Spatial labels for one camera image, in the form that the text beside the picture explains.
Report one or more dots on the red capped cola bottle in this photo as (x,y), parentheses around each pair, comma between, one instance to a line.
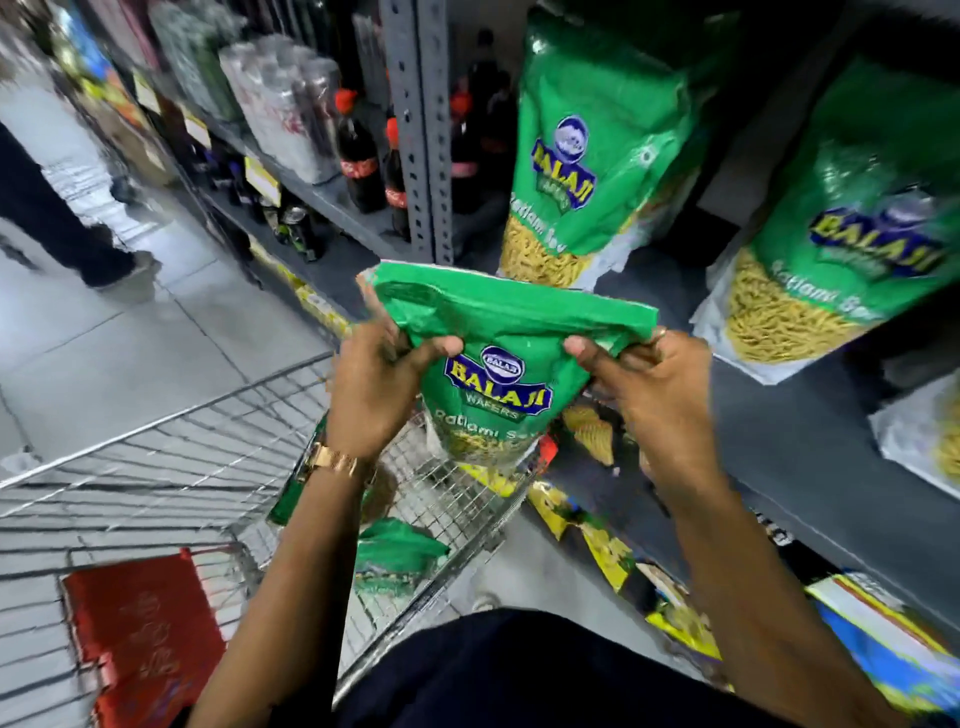
(358,157)
(463,150)
(396,180)

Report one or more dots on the person's right hand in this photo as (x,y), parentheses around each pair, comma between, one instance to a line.
(667,405)

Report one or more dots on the person's left thumb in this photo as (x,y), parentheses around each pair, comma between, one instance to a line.
(433,351)

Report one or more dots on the grey perforated shelf upright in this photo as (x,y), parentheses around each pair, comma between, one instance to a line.
(420,127)

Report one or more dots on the person's left hand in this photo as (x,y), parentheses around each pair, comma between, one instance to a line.
(371,394)

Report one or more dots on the gold wrist watch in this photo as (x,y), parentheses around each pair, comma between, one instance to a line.
(334,459)

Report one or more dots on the shrink-wrapped pack of cans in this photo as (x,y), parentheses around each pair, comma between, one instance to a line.
(289,112)

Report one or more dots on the dark drink can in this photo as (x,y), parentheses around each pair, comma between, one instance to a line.
(302,231)

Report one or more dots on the red cart seat flap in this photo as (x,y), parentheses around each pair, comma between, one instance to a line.
(146,630)

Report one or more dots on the blue and yellow packet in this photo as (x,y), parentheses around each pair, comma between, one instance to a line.
(885,645)

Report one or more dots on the person's dark clothing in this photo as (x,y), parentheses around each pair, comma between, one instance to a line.
(525,675)

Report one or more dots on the person's right thumb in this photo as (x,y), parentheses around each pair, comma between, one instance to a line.
(592,358)

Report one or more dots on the grey metal shelf board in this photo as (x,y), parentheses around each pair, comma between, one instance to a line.
(810,457)

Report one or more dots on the yellow price label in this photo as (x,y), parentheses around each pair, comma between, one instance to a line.
(196,127)
(146,91)
(262,180)

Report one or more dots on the person's right forearm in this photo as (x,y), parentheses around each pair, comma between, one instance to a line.
(750,592)

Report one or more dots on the green snack packet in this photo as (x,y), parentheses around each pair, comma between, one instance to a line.
(600,150)
(926,431)
(840,247)
(289,495)
(510,330)
(397,551)

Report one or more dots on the shrink-wrapped pack green bottles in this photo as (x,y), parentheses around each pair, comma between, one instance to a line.
(199,60)

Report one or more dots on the dark capped drink bottle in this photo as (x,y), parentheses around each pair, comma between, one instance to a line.
(491,97)

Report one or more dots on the person's left forearm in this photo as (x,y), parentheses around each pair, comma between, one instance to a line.
(292,592)

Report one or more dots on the yellow snack packet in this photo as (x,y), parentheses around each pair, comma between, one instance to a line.
(555,506)
(682,619)
(589,431)
(609,555)

